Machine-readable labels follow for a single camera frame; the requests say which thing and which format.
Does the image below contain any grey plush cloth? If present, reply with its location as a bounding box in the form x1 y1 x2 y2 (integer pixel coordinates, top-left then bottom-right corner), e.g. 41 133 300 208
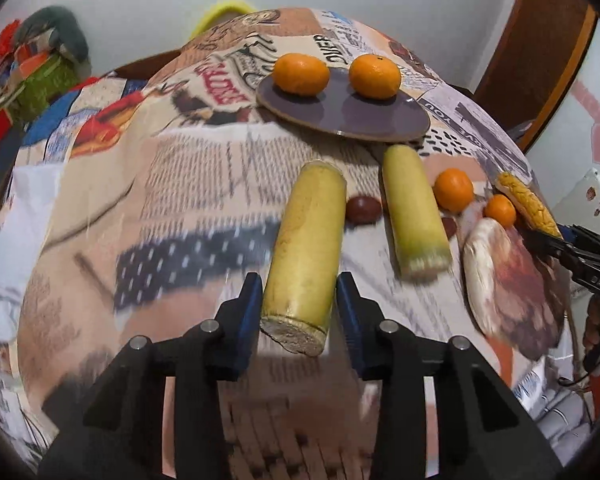
17 6 92 68

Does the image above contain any white appliance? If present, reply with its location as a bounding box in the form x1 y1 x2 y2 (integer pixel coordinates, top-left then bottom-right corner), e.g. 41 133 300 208
552 167 600 243

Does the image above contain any small orange tangerine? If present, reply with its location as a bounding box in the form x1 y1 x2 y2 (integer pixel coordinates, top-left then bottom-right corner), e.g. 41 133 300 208
433 168 475 212
483 194 517 228

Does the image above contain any large orange tangerine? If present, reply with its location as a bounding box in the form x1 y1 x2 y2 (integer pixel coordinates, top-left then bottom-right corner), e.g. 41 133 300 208
349 54 402 99
272 53 330 97

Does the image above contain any person's right hand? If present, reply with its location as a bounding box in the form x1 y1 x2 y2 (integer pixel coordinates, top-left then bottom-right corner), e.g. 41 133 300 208
583 296 600 358

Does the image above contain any printed tablecloth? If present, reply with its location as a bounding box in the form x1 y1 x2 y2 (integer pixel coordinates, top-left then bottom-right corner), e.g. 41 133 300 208
0 7 597 480

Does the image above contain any purple round plate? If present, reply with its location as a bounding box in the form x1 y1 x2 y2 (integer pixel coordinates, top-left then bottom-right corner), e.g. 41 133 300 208
256 67 431 142

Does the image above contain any yellow corn cob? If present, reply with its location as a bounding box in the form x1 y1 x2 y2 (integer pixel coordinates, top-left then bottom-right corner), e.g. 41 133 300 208
495 172 564 239

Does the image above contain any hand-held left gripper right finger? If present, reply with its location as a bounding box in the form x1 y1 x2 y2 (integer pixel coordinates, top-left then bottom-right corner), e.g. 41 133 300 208
336 271 563 480

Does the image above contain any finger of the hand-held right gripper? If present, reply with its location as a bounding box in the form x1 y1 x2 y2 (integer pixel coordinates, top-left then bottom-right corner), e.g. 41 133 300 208
523 229 583 272
555 223 600 253

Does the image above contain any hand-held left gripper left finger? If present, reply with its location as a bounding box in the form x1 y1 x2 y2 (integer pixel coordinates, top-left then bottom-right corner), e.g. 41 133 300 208
40 272 265 480

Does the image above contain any yellow curved handle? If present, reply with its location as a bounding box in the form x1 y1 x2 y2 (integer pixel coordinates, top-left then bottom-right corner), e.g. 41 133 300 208
194 0 259 37

